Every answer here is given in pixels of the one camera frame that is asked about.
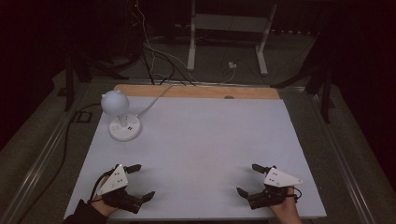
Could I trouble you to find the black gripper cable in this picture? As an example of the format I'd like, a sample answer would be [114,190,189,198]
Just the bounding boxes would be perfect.
[288,186,304,204]
[88,167,117,205]

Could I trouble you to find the person's left hand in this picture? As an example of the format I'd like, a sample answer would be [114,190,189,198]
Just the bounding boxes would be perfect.
[92,176,120,217]

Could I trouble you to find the white table cover sheet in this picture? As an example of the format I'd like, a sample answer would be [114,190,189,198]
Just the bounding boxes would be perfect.
[64,95,328,220]

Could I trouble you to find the white lamp cable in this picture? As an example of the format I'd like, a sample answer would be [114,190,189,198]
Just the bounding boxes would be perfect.
[135,84,176,119]

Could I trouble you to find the aluminium floor rail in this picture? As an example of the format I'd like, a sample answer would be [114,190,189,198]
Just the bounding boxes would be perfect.
[306,91,379,224]
[0,78,92,224]

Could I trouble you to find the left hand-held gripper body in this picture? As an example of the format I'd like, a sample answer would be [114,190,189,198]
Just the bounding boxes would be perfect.
[96,163,144,215]

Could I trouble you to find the person's right hand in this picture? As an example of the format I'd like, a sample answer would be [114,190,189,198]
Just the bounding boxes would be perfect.
[269,186,304,224]

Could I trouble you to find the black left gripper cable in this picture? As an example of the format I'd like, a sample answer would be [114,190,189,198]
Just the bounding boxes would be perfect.
[88,167,117,205]

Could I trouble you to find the black floor cable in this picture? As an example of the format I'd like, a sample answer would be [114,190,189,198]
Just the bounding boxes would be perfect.
[17,102,103,224]

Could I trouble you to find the black tripod stand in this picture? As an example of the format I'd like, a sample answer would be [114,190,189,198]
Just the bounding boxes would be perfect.
[270,29,336,124]
[63,50,130,113]

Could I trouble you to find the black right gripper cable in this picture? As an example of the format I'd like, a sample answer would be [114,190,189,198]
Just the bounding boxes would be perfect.
[288,186,304,204]

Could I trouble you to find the white metal stand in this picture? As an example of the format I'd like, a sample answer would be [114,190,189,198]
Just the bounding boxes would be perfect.
[187,0,278,77]

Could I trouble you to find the white round desk lamp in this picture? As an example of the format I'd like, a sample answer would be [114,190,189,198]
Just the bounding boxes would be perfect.
[100,89,142,143]

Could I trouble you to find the black cable bundle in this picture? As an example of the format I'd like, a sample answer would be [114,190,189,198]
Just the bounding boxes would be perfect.
[140,46,196,87]

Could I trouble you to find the person's dark left sleeve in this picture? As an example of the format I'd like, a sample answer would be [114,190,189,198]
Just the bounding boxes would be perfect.
[63,199,109,224]

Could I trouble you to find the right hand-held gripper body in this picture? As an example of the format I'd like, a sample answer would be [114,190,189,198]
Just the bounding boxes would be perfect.
[247,166,304,210]

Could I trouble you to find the thin white hanging cable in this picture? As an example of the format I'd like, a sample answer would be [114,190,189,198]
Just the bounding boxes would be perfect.
[135,0,200,83]

